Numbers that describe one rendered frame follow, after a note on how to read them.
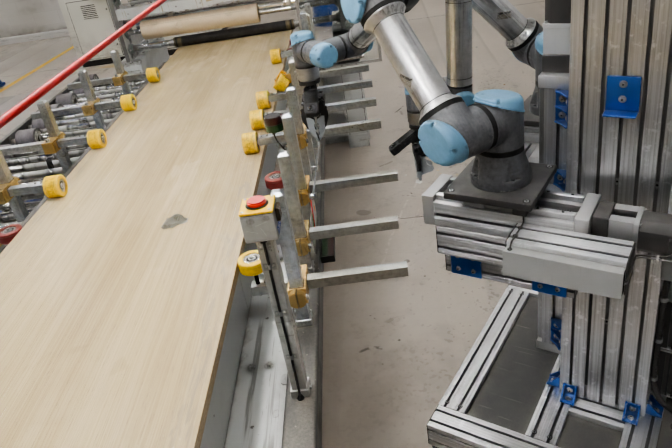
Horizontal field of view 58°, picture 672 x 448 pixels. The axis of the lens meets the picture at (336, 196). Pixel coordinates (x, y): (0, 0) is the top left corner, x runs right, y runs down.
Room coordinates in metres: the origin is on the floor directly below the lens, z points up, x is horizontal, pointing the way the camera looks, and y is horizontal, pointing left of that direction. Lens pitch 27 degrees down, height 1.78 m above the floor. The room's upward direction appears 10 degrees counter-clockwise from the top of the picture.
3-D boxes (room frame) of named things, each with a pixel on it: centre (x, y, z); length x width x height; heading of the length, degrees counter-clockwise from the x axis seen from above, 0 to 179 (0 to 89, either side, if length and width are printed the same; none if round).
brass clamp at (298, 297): (1.39, 0.14, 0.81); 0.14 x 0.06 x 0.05; 176
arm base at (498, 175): (1.38, -0.42, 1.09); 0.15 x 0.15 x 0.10
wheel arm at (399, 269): (1.40, 0.06, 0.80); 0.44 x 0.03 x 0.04; 86
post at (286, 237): (1.36, 0.14, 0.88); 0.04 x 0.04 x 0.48; 86
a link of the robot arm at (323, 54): (1.88, -0.04, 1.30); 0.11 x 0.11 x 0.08; 27
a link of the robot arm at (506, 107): (1.37, -0.42, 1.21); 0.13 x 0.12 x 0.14; 117
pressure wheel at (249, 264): (1.41, 0.25, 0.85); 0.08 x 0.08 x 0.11
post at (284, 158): (1.61, 0.13, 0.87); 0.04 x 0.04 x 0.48; 86
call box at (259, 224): (1.10, 0.16, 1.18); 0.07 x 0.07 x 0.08; 86
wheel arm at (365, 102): (2.40, 0.02, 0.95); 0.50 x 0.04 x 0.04; 86
